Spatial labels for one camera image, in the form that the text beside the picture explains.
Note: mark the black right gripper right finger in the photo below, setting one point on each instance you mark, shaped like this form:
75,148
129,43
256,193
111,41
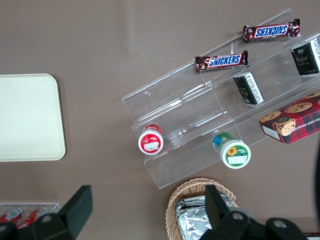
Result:
217,212

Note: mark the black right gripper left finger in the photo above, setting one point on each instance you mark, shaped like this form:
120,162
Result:
75,212

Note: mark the light wicker basket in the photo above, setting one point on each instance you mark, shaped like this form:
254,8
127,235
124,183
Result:
172,207

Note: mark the beige plastic tray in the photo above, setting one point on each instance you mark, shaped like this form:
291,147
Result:
30,117

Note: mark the clear acrylic bottle rack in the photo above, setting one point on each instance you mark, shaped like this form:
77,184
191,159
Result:
53,206

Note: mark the silver foil wrapped pack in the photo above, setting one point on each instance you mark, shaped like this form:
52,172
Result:
192,203
192,225

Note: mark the red cola bottle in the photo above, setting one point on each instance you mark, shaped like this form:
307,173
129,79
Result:
12,215
28,217

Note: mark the green sunflower lid jar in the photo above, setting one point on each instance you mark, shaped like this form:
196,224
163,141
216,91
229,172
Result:
235,155

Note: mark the red lid jar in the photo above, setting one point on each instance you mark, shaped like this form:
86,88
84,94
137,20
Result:
150,142

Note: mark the clear acrylic stepped shelf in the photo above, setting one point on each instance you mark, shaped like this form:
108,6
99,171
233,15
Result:
175,100

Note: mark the red tartan cookie box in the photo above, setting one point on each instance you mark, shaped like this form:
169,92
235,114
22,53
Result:
295,120

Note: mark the black tea box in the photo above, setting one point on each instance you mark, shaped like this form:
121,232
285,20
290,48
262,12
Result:
247,88
306,60

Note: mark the Snickers chocolate bar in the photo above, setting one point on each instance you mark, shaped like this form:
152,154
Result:
222,61
271,31

